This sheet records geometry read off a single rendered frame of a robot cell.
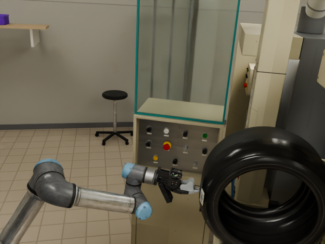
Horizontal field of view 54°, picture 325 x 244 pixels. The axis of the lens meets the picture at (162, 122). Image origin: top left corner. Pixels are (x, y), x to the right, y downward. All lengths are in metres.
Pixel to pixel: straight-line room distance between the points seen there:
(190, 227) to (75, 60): 3.24
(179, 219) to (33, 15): 3.49
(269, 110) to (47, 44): 3.73
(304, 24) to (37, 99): 3.89
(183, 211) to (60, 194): 1.12
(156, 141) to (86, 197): 0.86
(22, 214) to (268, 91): 1.21
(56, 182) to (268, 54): 1.05
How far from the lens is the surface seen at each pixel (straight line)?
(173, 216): 2.25
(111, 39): 4.79
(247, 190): 1.80
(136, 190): 1.50
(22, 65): 4.95
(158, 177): 1.48
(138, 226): 2.37
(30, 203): 1.44
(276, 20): 1.54
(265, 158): 1.29
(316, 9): 2.09
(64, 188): 1.29
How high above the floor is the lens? 1.95
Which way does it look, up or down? 21 degrees down
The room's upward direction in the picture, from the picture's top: 3 degrees clockwise
